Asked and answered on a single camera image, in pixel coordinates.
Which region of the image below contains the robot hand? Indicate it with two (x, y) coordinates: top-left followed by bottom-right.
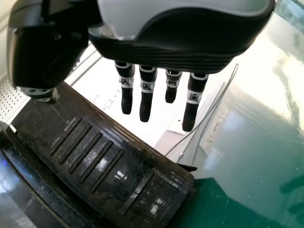
(6, 0), (277, 133)

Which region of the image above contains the white perforated cable duct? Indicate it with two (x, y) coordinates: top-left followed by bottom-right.
(0, 78), (32, 125)

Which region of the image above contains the grey cable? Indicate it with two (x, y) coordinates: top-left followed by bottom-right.
(165, 63), (239, 157)

